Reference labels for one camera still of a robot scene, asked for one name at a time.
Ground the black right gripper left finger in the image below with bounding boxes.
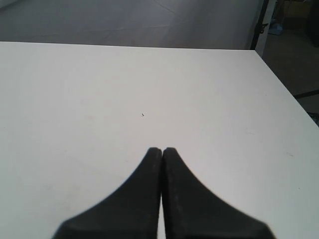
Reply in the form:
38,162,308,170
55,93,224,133
53,147,161,239

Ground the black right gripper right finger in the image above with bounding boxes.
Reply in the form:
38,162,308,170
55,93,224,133
162,148,275,239

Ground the dark blue cloth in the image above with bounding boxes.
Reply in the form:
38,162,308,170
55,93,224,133
268,22,283,35

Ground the grey backdrop cloth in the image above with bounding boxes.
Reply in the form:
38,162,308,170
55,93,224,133
0,0,262,49

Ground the black backdrop stand pole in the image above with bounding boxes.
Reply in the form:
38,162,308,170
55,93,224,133
250,0,269,50

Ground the black table frame bar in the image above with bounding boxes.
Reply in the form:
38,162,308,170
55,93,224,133
294,90,319,99

